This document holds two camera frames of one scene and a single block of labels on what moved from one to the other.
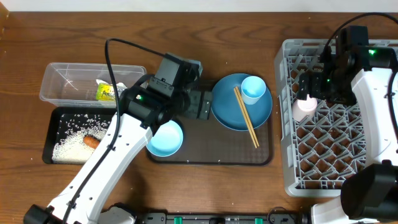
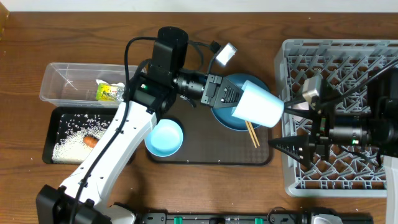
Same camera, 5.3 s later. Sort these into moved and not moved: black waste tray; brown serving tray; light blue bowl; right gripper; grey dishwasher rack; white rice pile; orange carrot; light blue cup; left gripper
Moved: light blue cup; right gripper; left gripper
Not moved: black waste tray; brown serving tray; grey dishwasher rack; light blue bowl; orange carrot; white rice pile
